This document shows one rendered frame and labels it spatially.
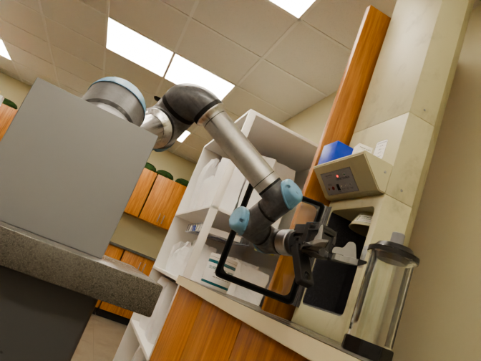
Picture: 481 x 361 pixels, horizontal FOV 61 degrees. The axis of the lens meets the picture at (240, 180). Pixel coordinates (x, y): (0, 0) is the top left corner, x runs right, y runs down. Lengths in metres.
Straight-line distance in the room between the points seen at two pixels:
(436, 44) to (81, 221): 1.37
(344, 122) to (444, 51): 0.44
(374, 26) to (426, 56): 0.49
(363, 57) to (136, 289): 1.60
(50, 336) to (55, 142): 0.25
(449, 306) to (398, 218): 0.40
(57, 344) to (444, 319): 1.32
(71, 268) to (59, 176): 0.15
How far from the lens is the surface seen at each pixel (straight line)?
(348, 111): 1.82
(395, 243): 0.94
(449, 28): 1.75
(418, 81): 1.56
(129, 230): 6.64
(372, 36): 2.02
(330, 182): 1.55
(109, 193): 0.62
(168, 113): 1.18
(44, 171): 0.63
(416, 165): 1.47
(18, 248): 0.53
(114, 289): 0.53
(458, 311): 1.62
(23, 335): 0.60
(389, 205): 1.38
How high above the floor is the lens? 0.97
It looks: 14 degrees up
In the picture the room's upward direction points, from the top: 22 degrees clockwise
